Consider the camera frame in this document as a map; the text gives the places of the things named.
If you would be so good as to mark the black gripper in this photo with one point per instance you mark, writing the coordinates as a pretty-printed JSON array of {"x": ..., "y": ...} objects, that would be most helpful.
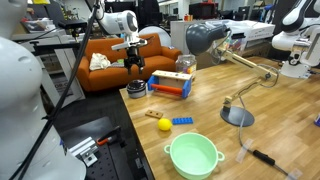
[{"x": 133, "y": 59}]

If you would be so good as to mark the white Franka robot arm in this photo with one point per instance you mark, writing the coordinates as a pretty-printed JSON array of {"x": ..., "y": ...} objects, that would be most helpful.
[{"x": 20, "y": 100}]

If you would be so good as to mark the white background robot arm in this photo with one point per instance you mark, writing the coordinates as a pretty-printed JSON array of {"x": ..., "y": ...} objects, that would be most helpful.
[{"x": 296, "y": 40}]

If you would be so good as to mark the grey metal pot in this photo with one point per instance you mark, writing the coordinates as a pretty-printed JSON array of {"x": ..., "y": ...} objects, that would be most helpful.
[{"x": 136, "y": 95}]

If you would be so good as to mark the mint green plastic pot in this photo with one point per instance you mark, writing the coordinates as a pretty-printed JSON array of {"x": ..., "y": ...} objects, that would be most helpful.
[{"x": 193, "y": 156}]

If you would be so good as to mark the small green object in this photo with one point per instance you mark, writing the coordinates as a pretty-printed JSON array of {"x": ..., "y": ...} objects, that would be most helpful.
[{"x": 120, "y": 61}]

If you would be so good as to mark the flat patterned book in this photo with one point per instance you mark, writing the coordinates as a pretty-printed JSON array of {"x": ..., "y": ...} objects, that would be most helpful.
[{"x": 115, "y": 65}]

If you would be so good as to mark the orange sofa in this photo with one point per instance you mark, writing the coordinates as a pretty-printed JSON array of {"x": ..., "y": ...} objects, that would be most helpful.
[{"x": 156, "y": 63}]

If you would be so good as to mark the white cloth bag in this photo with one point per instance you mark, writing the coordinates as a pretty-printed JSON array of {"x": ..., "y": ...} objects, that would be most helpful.
[{"x": 99, "y": 62}]

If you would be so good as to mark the wooden toy workbench blue ends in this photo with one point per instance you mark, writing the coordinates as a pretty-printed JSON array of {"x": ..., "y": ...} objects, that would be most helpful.
[{"x": 170, "y": 81}]

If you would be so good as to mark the white round chair back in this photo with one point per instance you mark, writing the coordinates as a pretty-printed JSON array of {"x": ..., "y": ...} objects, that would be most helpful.
[{"x": 158, "y": 33}]

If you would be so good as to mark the wooden block with two holes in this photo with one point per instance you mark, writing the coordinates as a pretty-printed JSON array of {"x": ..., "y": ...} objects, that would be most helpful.
[{"x": 154, "y": 114}]

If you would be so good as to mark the clear jar of coloured cubes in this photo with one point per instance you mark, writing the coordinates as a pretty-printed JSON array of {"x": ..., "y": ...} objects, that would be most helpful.
[{"x": 185, "y": 65}]

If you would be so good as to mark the cardboard box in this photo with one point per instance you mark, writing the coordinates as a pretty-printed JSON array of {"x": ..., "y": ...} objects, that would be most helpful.
[{"x": 178, "y": 36}]

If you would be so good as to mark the yellow toy lemon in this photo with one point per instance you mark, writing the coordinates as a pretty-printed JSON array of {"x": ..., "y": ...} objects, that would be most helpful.
[{"x": 164, "y": 124}]

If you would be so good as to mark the blue building brick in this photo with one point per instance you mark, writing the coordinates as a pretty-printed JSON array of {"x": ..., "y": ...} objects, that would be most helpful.
[{"x": 182, "y": 120}]

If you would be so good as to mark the wooden desk lamp grey head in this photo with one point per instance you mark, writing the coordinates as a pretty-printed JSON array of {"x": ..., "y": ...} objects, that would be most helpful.
[{"x": 203, "y": 36}]

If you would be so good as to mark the white equipment stand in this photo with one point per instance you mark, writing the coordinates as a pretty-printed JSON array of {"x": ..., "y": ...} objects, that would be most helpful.
[{"x": 50, "y": 60}]

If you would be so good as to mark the black perforated work table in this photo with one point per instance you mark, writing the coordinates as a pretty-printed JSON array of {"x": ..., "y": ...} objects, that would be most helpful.
[{"x": 110, "y": 163}]

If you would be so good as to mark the clear bin of puzzle cubes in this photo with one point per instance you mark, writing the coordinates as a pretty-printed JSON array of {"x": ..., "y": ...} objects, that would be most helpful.
[{"x": 253, "y": 31}]

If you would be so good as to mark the clear tape strip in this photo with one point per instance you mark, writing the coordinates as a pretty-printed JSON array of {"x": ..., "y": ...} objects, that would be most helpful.
[
  {"x": 244, "y": 150},
  {"x": 294, "y": 173}
]

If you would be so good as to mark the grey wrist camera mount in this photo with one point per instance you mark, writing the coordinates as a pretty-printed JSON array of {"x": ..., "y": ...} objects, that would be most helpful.
[{"x": 128, "y": 44}]

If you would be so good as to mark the aluminium bracket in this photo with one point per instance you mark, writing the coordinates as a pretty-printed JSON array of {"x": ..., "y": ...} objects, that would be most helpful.
[{"x": 85, "y": 150}]

